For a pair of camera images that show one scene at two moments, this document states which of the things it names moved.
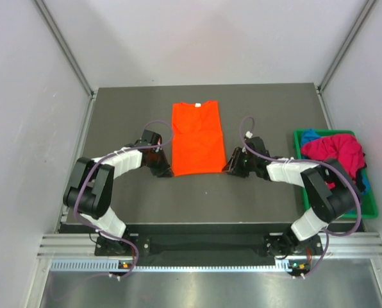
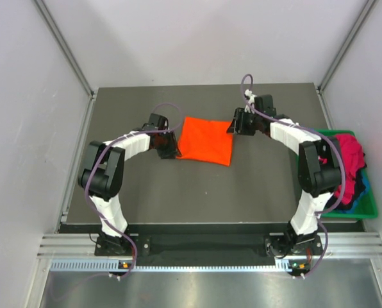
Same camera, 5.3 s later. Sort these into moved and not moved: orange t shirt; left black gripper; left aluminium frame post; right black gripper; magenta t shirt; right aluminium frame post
Moved: orange t shirt; left black gripper; right black gripper
Not moved: right aluminium frame post; left aluminium frame post; magenta t shirt
